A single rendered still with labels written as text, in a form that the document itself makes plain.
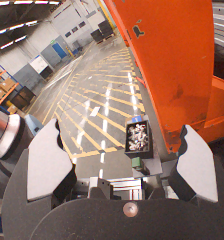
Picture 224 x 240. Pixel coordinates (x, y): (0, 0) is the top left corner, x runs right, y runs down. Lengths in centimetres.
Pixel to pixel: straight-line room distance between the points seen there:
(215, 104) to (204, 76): 16
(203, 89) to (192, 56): 10
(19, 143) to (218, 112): 60
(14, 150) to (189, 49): 40
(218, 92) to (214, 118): 14
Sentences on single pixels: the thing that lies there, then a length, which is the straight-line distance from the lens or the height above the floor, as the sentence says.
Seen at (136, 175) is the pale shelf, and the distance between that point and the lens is 69.
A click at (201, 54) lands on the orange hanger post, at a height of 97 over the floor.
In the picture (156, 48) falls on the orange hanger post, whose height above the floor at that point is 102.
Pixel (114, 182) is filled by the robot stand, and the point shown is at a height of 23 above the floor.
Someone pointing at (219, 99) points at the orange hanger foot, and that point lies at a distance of 45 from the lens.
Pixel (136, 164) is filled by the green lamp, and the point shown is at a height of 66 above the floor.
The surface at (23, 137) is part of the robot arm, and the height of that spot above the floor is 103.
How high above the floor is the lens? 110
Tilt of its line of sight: 41 degrees down
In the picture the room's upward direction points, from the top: 39 degrees counter-clockwise
